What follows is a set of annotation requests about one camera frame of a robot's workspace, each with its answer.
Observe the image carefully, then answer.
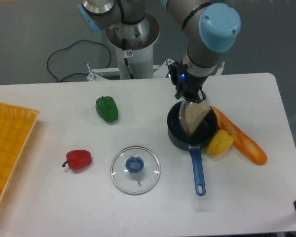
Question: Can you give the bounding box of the orange baguette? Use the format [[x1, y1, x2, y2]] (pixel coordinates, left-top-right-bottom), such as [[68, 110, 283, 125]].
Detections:
[[212, 107, 267, 165]]

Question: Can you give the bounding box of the toast slice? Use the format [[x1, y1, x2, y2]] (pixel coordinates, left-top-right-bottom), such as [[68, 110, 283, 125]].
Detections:
[[179, 91, 211, 137]]

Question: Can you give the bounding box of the dark pot blue handle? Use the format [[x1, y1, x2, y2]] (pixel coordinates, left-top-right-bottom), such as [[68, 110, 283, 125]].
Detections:
[[167, 102, 218, 196]]

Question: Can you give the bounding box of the green bell pepper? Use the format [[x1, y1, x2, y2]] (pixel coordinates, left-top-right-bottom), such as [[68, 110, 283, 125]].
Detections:
[[95, 96, 119, 122]]

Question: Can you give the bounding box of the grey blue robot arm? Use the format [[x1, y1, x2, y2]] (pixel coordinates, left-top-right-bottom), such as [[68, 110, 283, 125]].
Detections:
[[77, 0, 241, 103]]

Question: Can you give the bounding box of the yellow bell pepper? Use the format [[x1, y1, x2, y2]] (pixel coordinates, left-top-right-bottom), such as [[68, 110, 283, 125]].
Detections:
[[206, 129, 234, 157]]

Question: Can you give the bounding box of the red bell pepper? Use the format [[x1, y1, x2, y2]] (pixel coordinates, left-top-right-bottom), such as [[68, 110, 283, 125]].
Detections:
[[62, 150, 92, 170]]

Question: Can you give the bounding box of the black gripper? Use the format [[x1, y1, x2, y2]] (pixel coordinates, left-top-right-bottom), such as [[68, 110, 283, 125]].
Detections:
[[168, 61, 208, 103]]

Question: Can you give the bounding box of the yellow woven basket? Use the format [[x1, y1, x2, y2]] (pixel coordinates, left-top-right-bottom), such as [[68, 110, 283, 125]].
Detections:
[[0, 102, 39, 206]]

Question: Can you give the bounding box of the glass lid blue knob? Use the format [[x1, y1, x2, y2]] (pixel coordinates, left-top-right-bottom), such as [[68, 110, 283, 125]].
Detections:
[[110, 146, 161, 196]]

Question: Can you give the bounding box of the white table bracket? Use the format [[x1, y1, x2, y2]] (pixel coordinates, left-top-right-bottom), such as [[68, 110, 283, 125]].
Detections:
[[215, 61, 225, 76]]

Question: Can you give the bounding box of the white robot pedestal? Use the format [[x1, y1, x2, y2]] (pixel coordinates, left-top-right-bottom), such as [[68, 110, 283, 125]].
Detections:
[[85, 14, 176, 81]]

